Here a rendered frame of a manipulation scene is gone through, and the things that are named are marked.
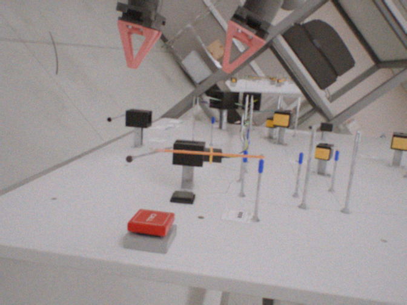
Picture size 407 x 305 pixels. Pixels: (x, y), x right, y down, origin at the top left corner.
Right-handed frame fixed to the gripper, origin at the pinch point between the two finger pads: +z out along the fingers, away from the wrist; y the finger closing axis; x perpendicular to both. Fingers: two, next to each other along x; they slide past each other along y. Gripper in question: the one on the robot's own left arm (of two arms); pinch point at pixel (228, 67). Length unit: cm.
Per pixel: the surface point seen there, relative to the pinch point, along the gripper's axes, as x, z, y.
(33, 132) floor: 84, 93, 151
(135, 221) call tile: 0.7, 21.6, -24.7
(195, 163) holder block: -3.4, 17.5, -2.4
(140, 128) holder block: 12.7, 25.8, 31.6
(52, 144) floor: 74, 97, 159
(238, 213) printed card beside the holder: -12.9, 19.2, -10.7
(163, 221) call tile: -2.4, 20.2, -24.0
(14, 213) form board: 16.9, 33.0, -18.3
